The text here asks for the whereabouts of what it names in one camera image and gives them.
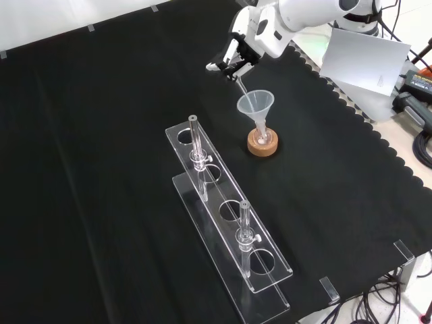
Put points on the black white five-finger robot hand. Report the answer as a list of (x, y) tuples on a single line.
[(243, 30)]

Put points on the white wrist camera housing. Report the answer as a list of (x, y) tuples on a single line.
[(270, 44)]

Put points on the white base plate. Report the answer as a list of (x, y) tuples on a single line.
[(310, 44)]

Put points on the pale board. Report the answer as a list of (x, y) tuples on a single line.
[(364, 60)]

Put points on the clear cloth clip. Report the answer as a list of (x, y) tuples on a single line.
[(404, 250), (329, 288)]

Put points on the small glass round-bottom flask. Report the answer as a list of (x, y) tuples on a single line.
[(262, 138)]

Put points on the black bench cloth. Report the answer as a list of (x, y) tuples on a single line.
[(84, 168)]

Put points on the translucent plastic funnel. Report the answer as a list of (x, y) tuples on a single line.
[(258, 108)]

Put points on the red black tripod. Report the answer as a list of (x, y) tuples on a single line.
[(420, 57)]

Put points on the black power adapter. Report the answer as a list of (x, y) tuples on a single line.
[(418, 82)]

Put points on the clear acrylic funnel stand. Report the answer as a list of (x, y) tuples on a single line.
[(236, 229)]

